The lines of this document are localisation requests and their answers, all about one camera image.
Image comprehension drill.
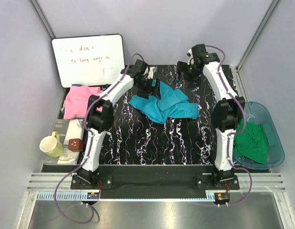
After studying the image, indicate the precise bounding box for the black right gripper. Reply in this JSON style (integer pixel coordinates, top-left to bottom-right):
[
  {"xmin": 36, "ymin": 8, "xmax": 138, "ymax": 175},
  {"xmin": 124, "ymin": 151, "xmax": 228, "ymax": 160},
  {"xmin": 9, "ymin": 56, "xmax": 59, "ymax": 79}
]
[{"xmin": 172, "ymin": 61, "xmax": 200, "ymax": 90}]

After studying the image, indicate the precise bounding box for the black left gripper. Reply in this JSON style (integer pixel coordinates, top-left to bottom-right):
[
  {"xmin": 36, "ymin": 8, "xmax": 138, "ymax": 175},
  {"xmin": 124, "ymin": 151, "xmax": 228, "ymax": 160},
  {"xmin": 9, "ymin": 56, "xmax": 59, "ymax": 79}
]
[{"xmin": 136, "ymin": 77, "xmax": 161, "ymax": 100}]

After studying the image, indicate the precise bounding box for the teal t shirt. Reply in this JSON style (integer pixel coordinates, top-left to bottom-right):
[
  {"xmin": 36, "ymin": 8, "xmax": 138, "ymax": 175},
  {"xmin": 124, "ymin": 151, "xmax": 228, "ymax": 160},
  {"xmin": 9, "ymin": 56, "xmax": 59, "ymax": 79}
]
[{"xmin": 129, "ymin": 82, "xmax": 199, "ymax": 124}]

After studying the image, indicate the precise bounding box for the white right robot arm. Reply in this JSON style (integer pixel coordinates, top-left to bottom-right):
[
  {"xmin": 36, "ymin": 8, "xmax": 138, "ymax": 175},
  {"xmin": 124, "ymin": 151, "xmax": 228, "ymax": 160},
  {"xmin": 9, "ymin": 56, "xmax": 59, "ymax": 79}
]
[{"xmin": 176, "ymin": 44, "xmax": 245, "ymax": 189}]

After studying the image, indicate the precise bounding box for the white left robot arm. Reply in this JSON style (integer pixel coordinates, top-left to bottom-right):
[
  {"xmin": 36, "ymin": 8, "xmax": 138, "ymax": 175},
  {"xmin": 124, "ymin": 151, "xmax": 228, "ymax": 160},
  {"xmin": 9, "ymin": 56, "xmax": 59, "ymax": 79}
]
[{"xmin": 76, "ymin": 59, "xmax": 161, "ymax": 189}]

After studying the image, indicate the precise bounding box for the white dry erase board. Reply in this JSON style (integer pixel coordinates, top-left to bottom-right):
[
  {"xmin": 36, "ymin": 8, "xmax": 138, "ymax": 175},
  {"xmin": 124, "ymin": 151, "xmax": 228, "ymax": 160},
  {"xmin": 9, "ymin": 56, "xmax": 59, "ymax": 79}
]
[{"xmin": 52, "ymin": 34, "xmax": 125, "ymax": 88}]

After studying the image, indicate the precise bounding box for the pink folded t shirt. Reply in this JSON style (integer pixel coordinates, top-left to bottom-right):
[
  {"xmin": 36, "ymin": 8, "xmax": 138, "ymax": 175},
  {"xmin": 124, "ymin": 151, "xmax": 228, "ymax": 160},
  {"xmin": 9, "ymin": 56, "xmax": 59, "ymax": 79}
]
[{"xmin": 63, "ymin": 85, "xmax": 103, "ymax": 120}]

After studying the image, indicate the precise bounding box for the teal plastic basin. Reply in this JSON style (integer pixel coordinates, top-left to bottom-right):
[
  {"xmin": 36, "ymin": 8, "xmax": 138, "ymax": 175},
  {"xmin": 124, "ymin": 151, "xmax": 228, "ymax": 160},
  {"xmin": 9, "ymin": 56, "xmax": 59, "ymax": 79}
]
[{"xmin": 231, "ymin": 102, "xmax": 285, "ymax": 170}]

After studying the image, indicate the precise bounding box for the black white manual booklet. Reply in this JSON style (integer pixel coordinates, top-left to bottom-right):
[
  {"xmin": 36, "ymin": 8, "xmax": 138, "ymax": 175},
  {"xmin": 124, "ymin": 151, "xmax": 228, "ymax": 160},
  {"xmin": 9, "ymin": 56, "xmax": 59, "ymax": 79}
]
[{"xmin": 42, "ymin": 119, "xmax": 84, "ymax": 165}]

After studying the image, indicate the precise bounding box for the brown cube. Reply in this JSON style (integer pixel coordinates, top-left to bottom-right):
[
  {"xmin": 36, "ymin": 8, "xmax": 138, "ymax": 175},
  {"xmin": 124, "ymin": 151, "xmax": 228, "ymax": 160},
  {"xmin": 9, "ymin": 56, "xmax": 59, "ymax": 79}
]
[{"xmin": 68, "ymin": 138, "xmax": 84, "ymax": 152}]

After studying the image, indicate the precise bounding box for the green t shirt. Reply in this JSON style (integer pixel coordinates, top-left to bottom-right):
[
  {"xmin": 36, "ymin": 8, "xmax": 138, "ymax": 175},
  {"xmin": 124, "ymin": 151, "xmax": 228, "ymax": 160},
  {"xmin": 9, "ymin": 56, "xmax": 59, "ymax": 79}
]
[{"xmin": 233, "ymin": 122, "xmax": 268, "ymax": 165}]

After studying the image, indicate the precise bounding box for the yellow green mug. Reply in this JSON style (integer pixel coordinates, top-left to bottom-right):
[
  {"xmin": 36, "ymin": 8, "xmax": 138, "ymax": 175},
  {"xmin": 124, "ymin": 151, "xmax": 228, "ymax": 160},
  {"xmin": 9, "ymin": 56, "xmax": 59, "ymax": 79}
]
[{"xmin": 39, "ymin": 131, "xmax": 63, "ymax": 158}]

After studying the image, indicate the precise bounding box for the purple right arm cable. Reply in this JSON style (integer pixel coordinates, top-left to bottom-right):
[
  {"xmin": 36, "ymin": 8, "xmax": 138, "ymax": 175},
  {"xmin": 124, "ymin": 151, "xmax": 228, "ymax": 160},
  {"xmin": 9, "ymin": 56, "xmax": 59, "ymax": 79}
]
[{"xmin": 192, "ymin": 44, "xmax": 254, "ymax": 208}]

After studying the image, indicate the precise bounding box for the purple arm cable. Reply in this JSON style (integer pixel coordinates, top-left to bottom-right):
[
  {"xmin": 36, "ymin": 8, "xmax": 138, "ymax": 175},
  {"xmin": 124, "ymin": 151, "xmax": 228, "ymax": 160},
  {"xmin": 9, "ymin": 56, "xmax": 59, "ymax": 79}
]
[
  {"xmin": 53, "ymin": 52, "xmax": 145, "ymax": 225},
  {"xmin": 192, "ymin": 44, "xmax": 254, "ymax": 208}
]

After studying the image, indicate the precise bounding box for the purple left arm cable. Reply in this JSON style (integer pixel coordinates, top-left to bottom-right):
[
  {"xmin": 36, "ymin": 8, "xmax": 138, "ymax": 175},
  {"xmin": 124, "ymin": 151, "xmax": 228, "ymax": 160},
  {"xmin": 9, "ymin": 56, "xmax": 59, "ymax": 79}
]
[{"xmin": 53, "ymin": 52, "xmax": 145, "ymax": 225}]

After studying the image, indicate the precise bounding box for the aluminium frame rail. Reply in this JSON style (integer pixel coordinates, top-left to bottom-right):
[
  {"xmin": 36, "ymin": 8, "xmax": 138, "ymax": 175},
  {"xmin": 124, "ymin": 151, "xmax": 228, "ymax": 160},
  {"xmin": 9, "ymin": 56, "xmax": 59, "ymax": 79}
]
[{"xmin": 27, "ymin": 172, "xmax": 285, "ymax": 192}]

